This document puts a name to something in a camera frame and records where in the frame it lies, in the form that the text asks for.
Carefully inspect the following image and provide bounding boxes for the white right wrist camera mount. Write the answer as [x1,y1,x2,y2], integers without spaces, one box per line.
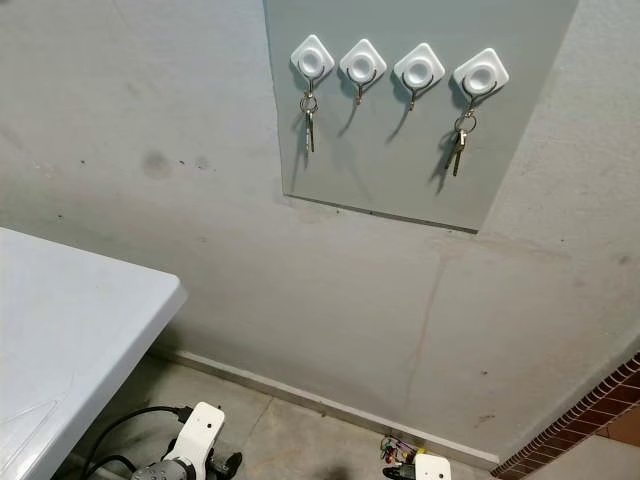
[414,454,452,480]

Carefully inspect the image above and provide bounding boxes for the white square wall hook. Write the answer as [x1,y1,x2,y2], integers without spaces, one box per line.
[289,34,337,97]
[392,42,447,110]
[451,48,511,113]
[338,38,389,105]

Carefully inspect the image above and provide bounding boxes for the silver keys on ring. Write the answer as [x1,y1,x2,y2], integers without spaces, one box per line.
[444,110,479,179]
[298,92,320,155]

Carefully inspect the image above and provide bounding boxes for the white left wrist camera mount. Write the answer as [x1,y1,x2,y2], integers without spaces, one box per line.
[173,402,227,480]

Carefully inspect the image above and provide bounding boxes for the white folding table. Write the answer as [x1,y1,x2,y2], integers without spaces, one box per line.
[0,227,190,480]

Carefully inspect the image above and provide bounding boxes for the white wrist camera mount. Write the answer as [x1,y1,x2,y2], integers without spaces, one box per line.
[414,454,452,480]
[173,402,227,480]

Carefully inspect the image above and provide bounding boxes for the red brick ledge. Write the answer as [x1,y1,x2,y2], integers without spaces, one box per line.
[490,350,640,480]

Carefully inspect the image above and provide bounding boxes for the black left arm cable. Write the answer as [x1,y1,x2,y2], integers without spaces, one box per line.
[88,404,197,480]

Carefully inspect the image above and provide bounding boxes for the grey wall board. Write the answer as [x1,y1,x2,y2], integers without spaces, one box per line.
[262,0,582,235]

